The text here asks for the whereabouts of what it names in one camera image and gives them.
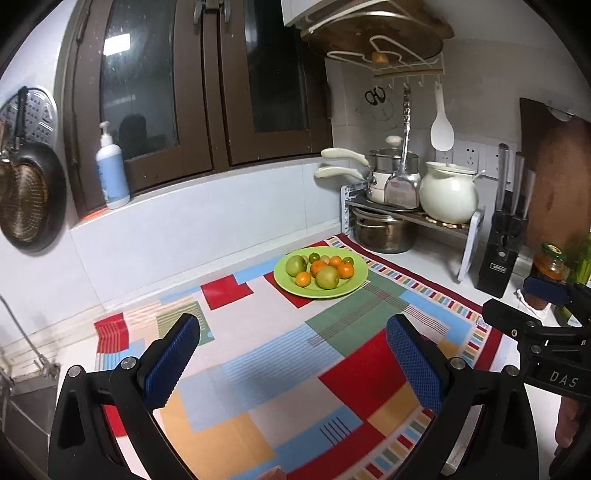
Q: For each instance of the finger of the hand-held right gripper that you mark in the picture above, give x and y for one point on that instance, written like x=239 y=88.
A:
x=508 y=314
x=545 y=290

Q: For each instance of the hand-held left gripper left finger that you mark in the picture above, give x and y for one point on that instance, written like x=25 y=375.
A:
x=171 y=364

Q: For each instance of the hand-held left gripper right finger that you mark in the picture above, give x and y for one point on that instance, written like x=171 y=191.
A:
x=418 y=364

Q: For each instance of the green plate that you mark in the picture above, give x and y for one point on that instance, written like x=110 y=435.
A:
x=358 y=281

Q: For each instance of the large orange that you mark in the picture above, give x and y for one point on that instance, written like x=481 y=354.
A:
x=345 y=271

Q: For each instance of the green tangerine with stem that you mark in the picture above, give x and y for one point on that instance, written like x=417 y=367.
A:
x=347 y=261

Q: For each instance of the large green apple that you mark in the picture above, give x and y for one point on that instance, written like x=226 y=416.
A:
x=327 y=278

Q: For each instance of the small orange tangerine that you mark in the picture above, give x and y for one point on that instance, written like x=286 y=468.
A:
x=335 y=261
x=318 y=268
x=303 y=279

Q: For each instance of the small green apple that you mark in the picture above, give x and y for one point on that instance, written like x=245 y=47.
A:
x=295 y=265

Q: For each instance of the person's right hand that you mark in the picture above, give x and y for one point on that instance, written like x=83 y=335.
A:
x=565 y=422

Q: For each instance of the glass jar with orange sauce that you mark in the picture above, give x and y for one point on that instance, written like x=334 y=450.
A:
x=549 y=270

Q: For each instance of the black knife block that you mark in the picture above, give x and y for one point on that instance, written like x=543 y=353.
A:
x=496 y=277

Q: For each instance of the green bottle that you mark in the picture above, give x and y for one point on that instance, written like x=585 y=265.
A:
x=582 y=267

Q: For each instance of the black kitchen scissors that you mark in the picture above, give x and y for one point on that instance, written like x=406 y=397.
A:
x=506 y=233

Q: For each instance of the white kitchen shelf rack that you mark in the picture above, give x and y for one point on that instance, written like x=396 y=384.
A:
x=471 y=249

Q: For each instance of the colourful patchwork cloth mat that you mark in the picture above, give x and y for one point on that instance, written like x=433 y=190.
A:
x=258 y=332

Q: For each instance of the brown wooden cutting board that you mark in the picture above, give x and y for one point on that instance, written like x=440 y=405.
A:
x=558 y=184

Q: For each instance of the cream ceramic pot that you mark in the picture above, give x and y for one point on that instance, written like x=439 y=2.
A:
x=448 y=194

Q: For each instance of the steel stock pot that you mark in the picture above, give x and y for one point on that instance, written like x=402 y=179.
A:
x=383 y=233

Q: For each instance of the steel sink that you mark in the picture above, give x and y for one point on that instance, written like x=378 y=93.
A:
x=27 y=406

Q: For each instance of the steel spatula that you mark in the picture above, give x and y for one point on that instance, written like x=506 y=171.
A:
x=400 y=191

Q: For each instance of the white rice paddle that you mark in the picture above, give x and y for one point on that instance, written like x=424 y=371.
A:
x=442 y=134

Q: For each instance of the white blue pump bottle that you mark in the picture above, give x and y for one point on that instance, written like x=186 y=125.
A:
x=112 y=175

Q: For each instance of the black hanging frying pan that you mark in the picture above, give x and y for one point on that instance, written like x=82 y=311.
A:
x=27 y=198

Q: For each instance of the brown framed window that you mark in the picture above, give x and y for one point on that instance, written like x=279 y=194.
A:
x=207 y=92

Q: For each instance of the perforated steel steamer plate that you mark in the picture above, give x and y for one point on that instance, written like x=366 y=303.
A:
x=39 y=113

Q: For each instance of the white wall socket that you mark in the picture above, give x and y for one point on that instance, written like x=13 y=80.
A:
x=471 y=154
x=491 y=159

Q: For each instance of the black scissors on wall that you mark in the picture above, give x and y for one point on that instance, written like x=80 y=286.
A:
x=370 y=97

